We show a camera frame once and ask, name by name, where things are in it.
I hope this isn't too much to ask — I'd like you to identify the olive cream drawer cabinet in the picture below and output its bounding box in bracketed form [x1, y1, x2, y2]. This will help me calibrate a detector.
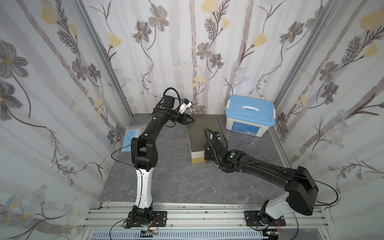
[187, 116, 225, 164]

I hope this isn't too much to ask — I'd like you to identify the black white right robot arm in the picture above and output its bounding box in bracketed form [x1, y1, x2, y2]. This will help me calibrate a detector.
[204, 139, 319, 227]

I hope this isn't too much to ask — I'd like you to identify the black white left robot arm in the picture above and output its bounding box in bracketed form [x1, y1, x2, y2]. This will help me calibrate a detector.
[126, 95, 195, 228]

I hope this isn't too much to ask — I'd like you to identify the blue face mask packet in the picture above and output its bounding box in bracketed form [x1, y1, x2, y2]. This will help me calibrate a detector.
[121, 125, 147, 153]

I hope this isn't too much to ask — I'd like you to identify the white bin with blue lid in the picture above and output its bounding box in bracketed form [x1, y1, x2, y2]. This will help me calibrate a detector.
[226, 95, 277, 137]

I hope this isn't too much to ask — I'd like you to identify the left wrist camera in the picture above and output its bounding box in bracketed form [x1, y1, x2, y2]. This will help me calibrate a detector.
[179, 99, 192, 114]

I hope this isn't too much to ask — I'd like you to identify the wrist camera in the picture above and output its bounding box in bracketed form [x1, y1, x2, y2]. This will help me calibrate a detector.
[211, 132, 221, 140]
[179, 99, 192, 114]

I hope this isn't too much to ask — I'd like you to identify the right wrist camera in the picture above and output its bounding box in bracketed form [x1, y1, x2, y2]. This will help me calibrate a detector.
[211, 132, 221, 140]

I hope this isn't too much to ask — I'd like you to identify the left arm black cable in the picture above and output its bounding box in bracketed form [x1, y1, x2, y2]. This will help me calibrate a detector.
[110, 140, 142, 169]

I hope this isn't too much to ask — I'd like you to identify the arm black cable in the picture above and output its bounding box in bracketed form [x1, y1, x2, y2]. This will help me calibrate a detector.
[299, 175, 339, 207]
[110, 140, 142, 169]

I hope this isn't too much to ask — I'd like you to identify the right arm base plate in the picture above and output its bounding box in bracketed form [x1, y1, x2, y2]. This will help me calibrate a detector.
[244, 211, 287, 228]

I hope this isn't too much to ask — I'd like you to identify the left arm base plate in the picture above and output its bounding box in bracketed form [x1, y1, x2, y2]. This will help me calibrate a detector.
[123, 211, 168, 229]

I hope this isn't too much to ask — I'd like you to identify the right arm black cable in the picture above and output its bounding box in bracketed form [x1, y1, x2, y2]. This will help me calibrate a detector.
[299, 175, 339, 207]

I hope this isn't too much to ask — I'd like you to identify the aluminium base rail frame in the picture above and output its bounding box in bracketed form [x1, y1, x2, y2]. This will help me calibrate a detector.
[80, 202, 335, 240]

